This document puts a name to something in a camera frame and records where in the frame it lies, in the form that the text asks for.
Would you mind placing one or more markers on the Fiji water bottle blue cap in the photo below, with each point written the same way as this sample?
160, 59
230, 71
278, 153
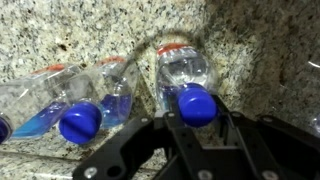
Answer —
33, 106
83, 120
316, 124
186, 73

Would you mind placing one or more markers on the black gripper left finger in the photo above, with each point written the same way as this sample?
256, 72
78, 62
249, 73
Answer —
116, 153

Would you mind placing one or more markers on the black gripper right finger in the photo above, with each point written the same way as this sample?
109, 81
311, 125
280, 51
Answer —
283, 150

